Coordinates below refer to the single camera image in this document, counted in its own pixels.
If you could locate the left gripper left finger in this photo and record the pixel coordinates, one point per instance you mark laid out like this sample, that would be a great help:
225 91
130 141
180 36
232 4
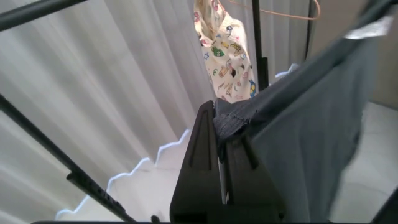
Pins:
196 180

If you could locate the pink clothes hanger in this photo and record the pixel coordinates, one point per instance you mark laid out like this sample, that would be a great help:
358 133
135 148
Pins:
286 15

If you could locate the dark grey garment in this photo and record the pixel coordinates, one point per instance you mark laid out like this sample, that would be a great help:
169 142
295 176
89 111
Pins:
311 124

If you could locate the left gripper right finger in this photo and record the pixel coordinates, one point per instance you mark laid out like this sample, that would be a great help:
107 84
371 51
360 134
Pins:
248 193

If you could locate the black clothes rack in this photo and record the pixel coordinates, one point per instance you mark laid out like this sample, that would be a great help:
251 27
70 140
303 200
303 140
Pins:
31 9

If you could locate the cream printed garment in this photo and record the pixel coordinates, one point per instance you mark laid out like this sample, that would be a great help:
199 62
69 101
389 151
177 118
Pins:
227 62

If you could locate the white curtain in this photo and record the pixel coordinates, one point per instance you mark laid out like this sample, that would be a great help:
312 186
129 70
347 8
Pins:
109 77

